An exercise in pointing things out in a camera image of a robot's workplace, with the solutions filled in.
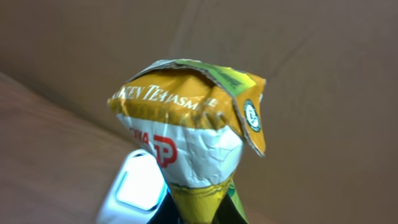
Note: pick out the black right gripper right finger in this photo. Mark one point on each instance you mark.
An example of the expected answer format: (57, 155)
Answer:
(227, 213)

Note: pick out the green juice carton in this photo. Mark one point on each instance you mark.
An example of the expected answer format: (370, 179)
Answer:
(196, 119)

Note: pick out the cardboard back panel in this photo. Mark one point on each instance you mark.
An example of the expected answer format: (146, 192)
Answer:
(329, 108)

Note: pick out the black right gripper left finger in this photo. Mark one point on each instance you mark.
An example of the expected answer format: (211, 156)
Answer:
(167, 212)

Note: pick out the white barcode scanner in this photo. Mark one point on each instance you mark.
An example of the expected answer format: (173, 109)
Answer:
(136, 193)

